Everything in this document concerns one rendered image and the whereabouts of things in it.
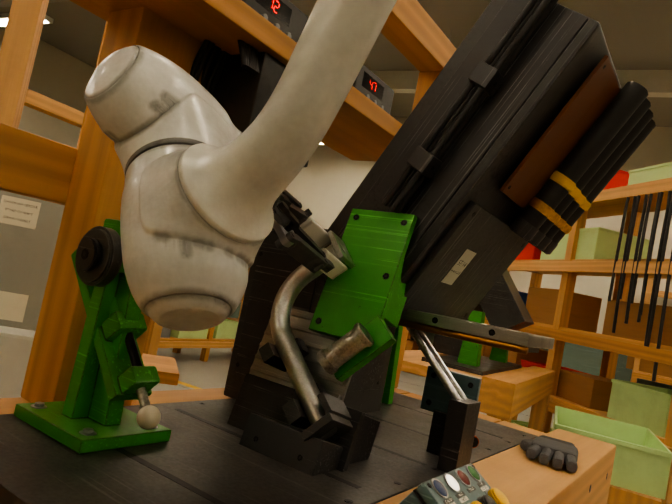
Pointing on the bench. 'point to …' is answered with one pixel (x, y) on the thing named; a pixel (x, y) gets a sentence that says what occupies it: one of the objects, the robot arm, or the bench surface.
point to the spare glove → (551, 449)
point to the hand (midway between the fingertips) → (322, 249)
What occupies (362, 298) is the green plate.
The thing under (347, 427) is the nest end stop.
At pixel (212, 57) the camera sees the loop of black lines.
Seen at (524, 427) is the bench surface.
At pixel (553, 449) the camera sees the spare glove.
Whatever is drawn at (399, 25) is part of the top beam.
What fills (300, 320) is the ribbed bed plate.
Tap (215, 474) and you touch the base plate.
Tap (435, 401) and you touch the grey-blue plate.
